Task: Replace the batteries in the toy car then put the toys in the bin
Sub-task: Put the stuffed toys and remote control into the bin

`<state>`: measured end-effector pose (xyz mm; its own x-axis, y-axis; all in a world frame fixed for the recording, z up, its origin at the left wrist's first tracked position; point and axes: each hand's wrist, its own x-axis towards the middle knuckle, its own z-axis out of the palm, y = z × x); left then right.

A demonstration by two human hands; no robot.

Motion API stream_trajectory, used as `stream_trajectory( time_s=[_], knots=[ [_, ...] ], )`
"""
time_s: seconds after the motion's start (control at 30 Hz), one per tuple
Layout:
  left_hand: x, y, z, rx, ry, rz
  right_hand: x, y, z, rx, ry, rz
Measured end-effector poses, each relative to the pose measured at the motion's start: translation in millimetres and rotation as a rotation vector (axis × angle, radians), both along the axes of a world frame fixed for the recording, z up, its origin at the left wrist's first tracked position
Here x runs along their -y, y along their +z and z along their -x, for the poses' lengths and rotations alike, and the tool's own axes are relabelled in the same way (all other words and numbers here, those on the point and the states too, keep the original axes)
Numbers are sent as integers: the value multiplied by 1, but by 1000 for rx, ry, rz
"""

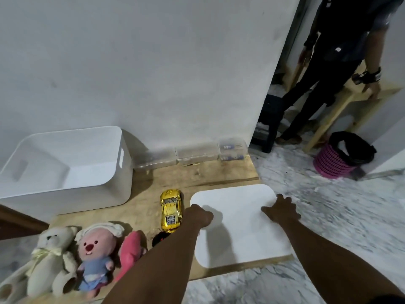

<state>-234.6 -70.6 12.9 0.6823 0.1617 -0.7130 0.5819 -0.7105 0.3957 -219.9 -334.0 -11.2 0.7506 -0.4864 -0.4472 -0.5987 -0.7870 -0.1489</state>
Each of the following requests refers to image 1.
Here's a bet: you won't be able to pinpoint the person's left hand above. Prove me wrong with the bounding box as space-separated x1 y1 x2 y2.
184 204 214 231

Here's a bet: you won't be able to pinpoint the person's right hand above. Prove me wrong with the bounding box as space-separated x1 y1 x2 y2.
261 194 301 224

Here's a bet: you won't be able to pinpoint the white plastic lid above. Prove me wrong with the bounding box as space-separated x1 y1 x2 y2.
189 184 293 269

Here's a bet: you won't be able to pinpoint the person's right forearm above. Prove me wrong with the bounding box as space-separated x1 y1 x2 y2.
278 216 405 304

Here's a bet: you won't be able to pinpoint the person's left forearm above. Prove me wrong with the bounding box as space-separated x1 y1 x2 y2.
102 218 203 304

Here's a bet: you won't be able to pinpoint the yellow toy car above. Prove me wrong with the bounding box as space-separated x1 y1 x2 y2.
159 189 184 233

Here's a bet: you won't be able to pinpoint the black toy car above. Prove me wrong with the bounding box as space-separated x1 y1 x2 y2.
151 232 171 248

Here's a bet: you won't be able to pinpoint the clear plastic box blue contents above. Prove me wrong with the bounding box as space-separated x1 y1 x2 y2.
217 138 248 163

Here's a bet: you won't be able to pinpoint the pink plush toy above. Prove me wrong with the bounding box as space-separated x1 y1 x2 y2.
113 231 148 283

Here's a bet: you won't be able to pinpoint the pink waste basket black liner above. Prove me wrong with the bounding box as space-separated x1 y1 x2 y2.
313 131 378 179

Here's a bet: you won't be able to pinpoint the black plastic stool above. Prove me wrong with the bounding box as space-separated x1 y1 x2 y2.
252 94 285 154

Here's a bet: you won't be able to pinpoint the pink-faced plush doll blue dress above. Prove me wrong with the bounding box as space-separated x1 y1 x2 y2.
74 222 125 299

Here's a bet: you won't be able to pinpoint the light wooden table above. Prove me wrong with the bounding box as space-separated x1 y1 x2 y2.
282 59 403 153

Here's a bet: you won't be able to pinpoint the white plastic storage bin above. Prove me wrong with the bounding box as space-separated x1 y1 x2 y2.
0 125 134 216

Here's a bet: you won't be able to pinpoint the cream teddy bear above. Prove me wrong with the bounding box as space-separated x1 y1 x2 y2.
0 226 80 304

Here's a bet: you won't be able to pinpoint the dark brown wooden furniture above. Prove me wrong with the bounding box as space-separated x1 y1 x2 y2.
0 204 50 241

